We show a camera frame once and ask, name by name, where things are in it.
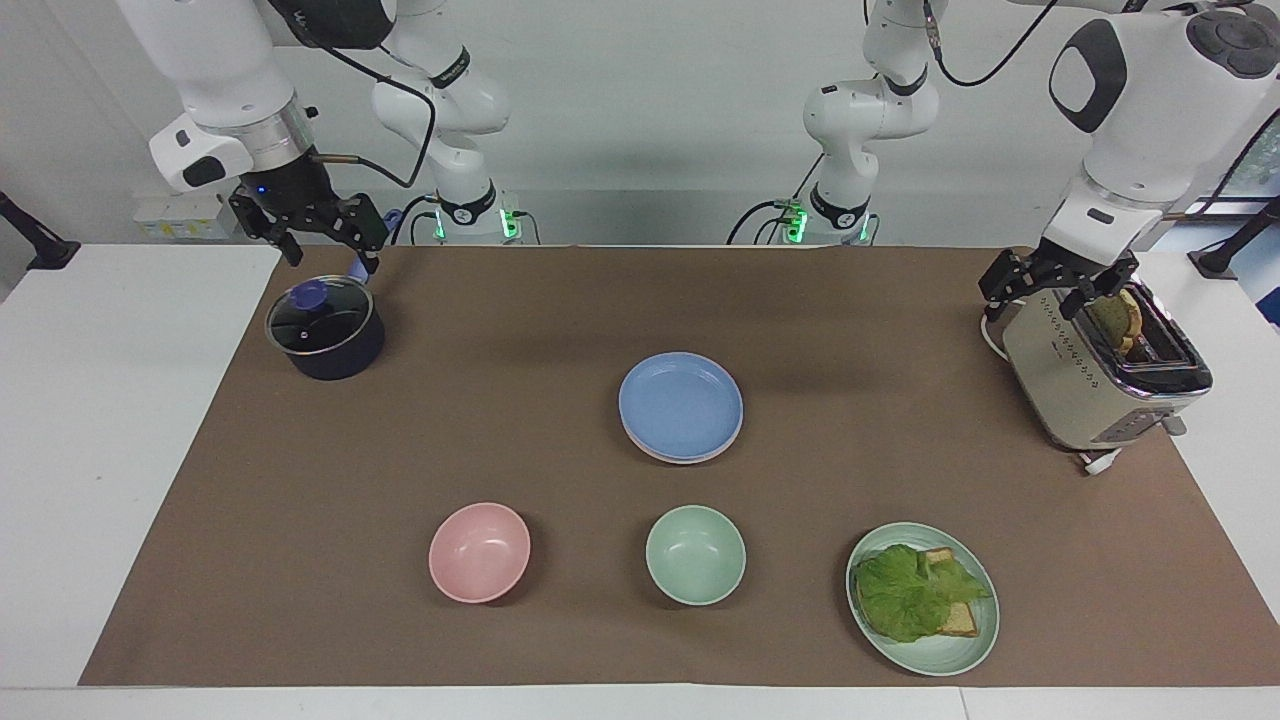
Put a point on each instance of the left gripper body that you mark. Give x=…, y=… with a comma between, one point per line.
x=1072, y=266

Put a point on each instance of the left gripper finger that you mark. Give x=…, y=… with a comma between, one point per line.
x=1105, y=285
x=1010, y=280

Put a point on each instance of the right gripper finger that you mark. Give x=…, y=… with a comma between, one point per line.
x=262, y=222
x=362, y=225

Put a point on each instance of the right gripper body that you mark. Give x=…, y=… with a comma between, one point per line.
x=290, y=195

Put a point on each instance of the toast slice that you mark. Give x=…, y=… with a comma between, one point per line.
x=960, y=620
x=1115, y=320

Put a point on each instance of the glass lid with blue knob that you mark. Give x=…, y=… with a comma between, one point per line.
x=335, y=312

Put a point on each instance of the silver toaster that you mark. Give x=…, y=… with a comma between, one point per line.
x=1080, y=390

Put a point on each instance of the black stand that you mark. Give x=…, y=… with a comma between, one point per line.
x=1225, y=255
x=40, y=250

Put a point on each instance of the dark blue cooking pot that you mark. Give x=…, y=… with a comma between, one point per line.
x=345, y=355

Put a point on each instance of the green lettuce leaf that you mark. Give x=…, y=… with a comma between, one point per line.
x=905, y=595

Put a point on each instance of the pink bowl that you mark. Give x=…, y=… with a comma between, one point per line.
x=480, y=552

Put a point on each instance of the blue plate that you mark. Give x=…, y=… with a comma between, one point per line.
x=680, y=405

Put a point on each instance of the green plate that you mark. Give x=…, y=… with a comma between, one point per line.
x=950, y=655

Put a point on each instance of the green bowl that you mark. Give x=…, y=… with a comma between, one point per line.
x=695, y=555

